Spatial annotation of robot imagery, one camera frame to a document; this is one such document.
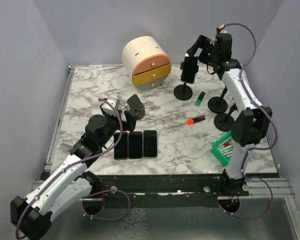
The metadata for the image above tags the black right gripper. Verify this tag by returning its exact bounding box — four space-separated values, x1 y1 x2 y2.
187 35 219 67

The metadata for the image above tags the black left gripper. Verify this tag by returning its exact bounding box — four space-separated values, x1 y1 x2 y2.
99 109 138 148

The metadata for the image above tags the black round-base phone stand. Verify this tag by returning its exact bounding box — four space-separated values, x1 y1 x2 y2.
207 87 228 114

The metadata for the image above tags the green-capped marker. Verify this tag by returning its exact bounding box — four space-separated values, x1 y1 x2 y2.
195 91 206 107

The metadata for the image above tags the white-edged back phone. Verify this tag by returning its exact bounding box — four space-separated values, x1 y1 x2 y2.
180 53 199 84

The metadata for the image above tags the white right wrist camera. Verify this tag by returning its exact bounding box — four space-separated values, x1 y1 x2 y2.
216 24 228 34

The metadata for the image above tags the black back phone stand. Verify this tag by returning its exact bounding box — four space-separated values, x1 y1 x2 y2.
173 61 200 101

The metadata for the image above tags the aluminium frame rail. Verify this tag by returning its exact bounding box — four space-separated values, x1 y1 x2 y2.
245 178 296 199

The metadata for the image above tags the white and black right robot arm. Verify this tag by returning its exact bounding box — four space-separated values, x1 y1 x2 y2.
180 33 272 196

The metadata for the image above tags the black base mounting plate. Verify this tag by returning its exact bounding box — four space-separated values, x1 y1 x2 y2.
40 173 271 209

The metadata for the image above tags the purple-edged black phone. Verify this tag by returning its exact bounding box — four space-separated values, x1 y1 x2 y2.
114 132 128 160

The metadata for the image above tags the green plastic bin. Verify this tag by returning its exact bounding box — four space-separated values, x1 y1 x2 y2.
210 130 234 167

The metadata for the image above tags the orange-capped black marker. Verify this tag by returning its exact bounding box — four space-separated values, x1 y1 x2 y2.
186 115 206 125

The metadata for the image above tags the round cream drawer cabinet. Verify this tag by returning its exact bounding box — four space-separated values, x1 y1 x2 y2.
121 36 172 91

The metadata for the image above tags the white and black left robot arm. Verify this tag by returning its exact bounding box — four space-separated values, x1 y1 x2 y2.
10 110 138 240

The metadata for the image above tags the brown round phone stand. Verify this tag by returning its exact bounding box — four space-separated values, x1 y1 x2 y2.
127 94 146 120

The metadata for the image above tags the grey-cased phone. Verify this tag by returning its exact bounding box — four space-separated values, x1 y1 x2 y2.
143 130 158 158

